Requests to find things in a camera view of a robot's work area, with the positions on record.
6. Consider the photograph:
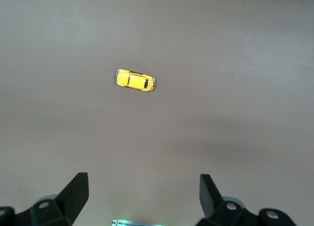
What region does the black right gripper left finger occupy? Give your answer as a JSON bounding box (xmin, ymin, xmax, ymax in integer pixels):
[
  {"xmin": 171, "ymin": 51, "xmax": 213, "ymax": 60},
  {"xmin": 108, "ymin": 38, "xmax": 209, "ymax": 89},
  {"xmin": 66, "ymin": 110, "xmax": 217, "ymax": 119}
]
[{"xmin": 0, "ymin": 172, "xmax": 89, "ymax": 226}]

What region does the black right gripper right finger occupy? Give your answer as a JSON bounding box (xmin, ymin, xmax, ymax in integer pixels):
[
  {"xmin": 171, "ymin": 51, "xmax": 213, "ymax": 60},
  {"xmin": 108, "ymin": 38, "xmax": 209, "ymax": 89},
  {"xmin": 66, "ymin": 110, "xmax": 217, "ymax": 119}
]
[{"xmin": 197, "ymin": 174, "xmax": 297, "ymax": 226}]

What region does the yellow beetle toy car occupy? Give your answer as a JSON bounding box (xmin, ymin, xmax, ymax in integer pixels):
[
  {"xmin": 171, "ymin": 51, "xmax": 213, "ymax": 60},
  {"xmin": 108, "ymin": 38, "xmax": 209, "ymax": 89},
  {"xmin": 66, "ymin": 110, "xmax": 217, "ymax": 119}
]
[{"xmin": 114, "ymin": 68, "xmax": 157, "ymax": 92}]

